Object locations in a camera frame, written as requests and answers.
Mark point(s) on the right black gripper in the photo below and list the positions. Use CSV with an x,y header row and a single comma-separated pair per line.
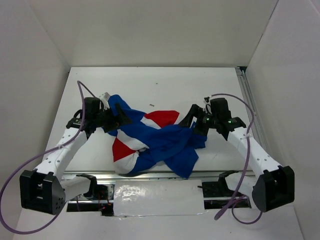
x,y
197,111

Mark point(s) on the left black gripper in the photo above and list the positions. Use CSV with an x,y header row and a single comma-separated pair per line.
x,y
121,118

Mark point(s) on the red white blue jacket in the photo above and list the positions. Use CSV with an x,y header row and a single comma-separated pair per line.
x,y
152,138

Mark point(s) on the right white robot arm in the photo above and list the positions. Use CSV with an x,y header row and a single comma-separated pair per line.
x,y
274,184

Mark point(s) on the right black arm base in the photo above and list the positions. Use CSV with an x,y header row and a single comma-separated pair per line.
x,y
216,193

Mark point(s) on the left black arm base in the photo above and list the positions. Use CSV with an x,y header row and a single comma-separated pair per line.
x,y
100,195

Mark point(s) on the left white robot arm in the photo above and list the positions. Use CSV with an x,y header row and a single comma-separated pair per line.
x,y
43,189

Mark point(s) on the white taped cover panel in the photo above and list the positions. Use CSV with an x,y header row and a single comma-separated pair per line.
x,y
158,198

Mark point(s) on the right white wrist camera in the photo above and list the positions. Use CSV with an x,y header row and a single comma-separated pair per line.
x,y
207,101

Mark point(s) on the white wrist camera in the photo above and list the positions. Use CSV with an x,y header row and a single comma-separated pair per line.
x,y
104,98
207,101

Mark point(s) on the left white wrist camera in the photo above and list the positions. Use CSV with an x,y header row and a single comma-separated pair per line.
x,y
104,98

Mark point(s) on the aluminium right side rail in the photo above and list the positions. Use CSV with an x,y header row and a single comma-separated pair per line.
x,y
252,105

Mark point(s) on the aluminium rail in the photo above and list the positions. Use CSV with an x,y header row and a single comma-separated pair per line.
x,y
111,176
252,105

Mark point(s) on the aluminium front rail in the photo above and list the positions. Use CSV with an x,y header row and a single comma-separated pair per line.
x,y
111,176

